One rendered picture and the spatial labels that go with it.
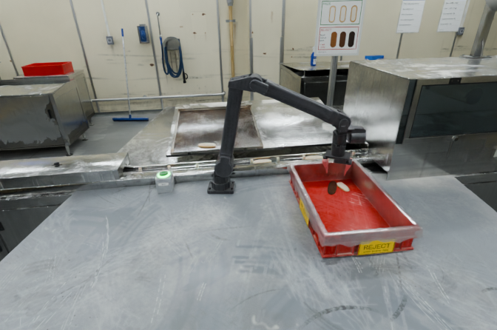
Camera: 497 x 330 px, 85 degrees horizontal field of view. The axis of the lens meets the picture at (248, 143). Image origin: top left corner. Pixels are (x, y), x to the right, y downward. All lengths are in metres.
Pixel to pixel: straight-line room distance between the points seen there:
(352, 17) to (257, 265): 1.77
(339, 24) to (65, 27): 4.31
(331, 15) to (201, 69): 3.24
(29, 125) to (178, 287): 3.40
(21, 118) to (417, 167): 3.89
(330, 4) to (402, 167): 1.21
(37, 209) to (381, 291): 1.46
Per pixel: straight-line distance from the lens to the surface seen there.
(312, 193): 1.27
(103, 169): 1.42
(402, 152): 1.43
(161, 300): 0.92
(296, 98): 1.08
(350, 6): 2.20
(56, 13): 5.46
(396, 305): 0.95
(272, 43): 4.76
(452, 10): 6.56
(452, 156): 1.62
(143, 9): 5.05
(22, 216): 1.70
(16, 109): 4.08
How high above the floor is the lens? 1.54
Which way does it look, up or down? 25 degrees down
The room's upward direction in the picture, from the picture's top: 1 degrees counter-clockwise
